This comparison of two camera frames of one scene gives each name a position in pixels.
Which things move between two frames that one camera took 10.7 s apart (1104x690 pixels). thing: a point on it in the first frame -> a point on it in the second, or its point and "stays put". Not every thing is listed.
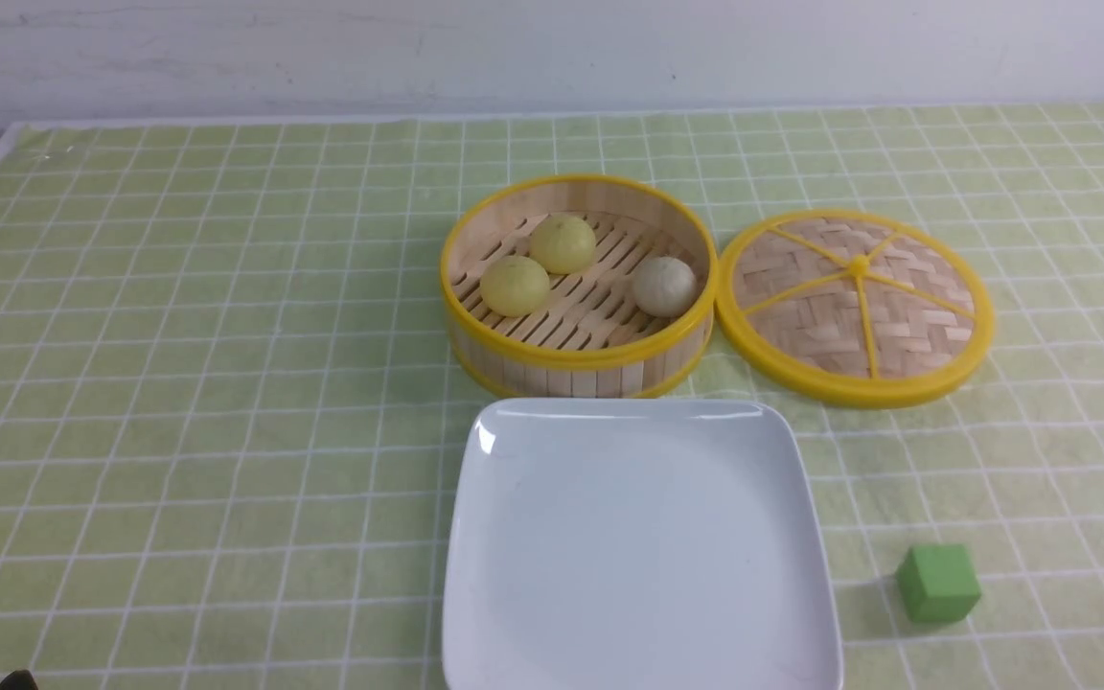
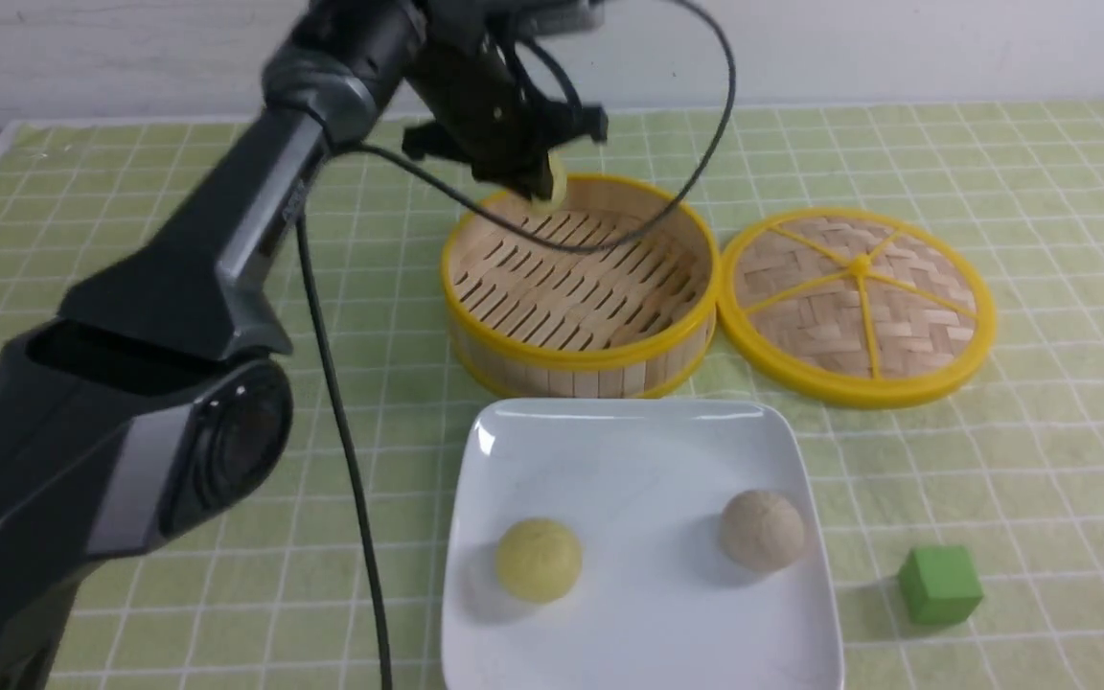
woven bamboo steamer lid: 855,309 stays put
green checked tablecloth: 199,412 stays put
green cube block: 938,583 stays put
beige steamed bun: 664,287 -> 761,529
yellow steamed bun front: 515,286 -> 539,561
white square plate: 636,543 stays put
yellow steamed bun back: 563,242 -> 560,186
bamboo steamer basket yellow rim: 579,287 stays put
